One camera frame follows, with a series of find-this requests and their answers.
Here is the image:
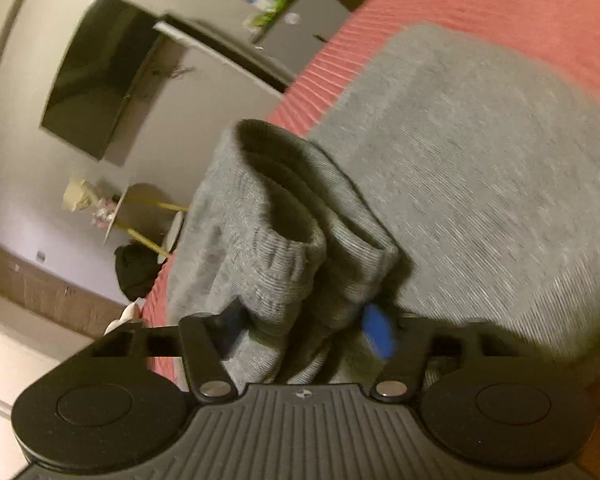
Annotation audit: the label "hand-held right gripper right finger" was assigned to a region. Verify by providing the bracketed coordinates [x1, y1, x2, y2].
[361, 302, 487, 402]

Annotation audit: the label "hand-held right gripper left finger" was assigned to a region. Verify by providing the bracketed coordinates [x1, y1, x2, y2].
[92, 309, 247, 404]

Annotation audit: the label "grey sweat pants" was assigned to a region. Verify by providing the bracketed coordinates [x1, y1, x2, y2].
[167, 22, 600, 387]

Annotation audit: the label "white plush pillow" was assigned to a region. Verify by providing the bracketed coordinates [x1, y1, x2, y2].
[104, 302, 144, 337]

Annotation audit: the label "black bag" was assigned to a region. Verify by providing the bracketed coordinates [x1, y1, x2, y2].
[113, 243, 156, 302]

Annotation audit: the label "yellow round side table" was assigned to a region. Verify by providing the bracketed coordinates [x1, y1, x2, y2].
[102, 182, 191, 262]

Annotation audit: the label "pink patterned box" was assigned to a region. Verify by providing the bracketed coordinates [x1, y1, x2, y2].
[92, 194, 121, 226]

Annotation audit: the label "cream wrapped flower bouquet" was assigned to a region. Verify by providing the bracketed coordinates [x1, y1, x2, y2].
[62, 177, 104, 214]

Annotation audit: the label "white standing air conditioner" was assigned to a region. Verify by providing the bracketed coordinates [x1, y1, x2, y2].
[154, 12, 294, 94]

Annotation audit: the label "grey nightstand cabinet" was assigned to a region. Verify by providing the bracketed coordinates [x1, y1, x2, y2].
[252, 0, 352, 79]

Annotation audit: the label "green packet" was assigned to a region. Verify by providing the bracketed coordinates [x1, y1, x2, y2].
[244, 0, 286, 29]

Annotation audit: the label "black wall television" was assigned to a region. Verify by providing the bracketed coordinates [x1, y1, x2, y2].
[39, 0, 167, 162]

